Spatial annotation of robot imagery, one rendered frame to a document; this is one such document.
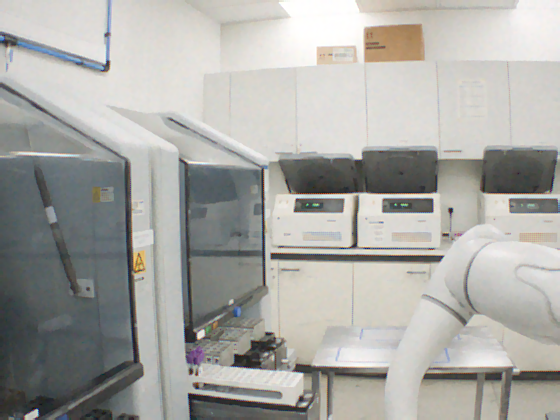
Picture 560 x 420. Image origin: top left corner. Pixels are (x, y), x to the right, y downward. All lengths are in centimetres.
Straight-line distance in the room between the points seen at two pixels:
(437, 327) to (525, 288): 21
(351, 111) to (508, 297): 314
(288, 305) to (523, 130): 204
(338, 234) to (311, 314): 58
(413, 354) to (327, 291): 273
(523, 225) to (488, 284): 273
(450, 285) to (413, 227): 260
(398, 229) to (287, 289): 86
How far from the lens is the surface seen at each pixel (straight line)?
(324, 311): 370
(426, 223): 354
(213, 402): 139
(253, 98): 407
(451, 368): 160
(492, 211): 357
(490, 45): 431
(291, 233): 367
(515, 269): 84
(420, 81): 387
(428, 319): 96
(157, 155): 119
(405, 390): 97
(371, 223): 356
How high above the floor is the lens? 135
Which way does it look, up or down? 3 degrees down
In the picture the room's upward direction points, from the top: 1 degrees counter-clockwise
